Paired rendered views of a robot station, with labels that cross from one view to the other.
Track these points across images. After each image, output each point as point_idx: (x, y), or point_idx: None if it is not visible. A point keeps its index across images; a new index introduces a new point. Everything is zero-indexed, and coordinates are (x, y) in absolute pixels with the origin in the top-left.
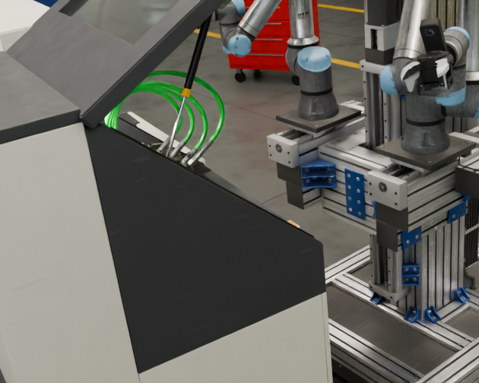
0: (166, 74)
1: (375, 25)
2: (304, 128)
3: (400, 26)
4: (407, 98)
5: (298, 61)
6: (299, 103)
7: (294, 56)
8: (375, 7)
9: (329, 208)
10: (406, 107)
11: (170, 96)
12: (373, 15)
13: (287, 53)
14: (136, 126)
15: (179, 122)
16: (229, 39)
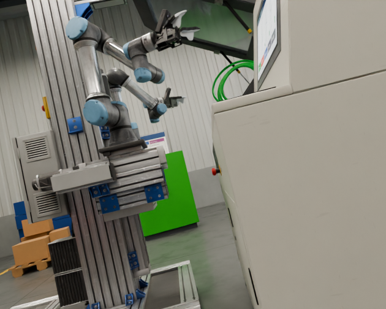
0: (231, 65)
1: (111, 99)
2: (146, 144)
3: (147, 93)
4: (136, 129)
5: (125, 106)
6: (133, 134)
7: (113, 105)
8: (109, 90)
9: (153, 203)
10: (137, 134)
11: (223, 80)
12: (110, 94)
13: (102, 104)
14: (247, 87)
15: (245, 80)
16: (159, 68)
